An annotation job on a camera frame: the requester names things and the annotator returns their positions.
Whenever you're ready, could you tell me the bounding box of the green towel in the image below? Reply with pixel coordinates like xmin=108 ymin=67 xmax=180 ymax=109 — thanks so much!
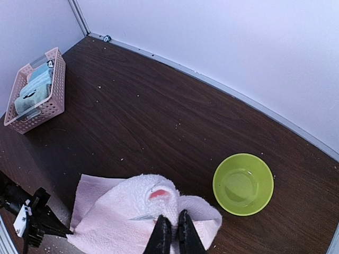
xmin=14 ymin=85 xmax=51 ymax=115

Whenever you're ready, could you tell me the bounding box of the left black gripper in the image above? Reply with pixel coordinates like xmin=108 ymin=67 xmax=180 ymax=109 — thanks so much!
xmin=25 ymin=187 xmax=73 ymax=248

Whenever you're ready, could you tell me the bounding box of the folded blue towel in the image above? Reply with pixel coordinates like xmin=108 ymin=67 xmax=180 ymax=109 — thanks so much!
xmin=21 ymin=72 xmax=52 ymax=93

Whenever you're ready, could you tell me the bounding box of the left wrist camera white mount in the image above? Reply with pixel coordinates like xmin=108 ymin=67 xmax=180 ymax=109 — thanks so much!
xmin=13 ymin=199 xmax=32 ymax=238

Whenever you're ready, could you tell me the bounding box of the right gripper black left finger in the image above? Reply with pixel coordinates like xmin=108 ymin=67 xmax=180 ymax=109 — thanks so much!
xmin=143 ymin=215 xmax=172 ymax=254

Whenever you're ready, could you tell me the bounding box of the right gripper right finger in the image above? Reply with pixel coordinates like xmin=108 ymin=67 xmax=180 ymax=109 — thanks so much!
xmin=177 ymin=210 xmax=207 ymax=254

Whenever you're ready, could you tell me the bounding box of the blue cartoon towel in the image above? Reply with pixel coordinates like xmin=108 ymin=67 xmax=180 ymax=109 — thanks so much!
xmin=27 ymin=60 xmax=55 ymax=81

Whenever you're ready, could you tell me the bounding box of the left aluminium frame post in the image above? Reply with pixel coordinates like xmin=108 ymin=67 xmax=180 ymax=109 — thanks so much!
xmin=68 ymin=0 xmax=91 ymax=36

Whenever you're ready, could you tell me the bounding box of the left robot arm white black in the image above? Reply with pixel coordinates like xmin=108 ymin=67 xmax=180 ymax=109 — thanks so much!
xmin=1 ymin=173 xmax=72 ymax=253

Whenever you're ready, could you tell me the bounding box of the pink plastic basket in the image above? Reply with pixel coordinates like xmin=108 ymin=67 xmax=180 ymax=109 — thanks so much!
xmin=4 ymin=47 xmax=66 ymax=134

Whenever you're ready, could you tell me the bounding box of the yellow-green bowl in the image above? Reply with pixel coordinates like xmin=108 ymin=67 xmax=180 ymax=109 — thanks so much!
xmin=212 ymin=153 xmax=274 ymax=216

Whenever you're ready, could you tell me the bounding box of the pink towel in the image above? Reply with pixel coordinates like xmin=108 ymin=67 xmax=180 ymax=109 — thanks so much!
xmin=67 ymin=174 xmax=222 ymax=253

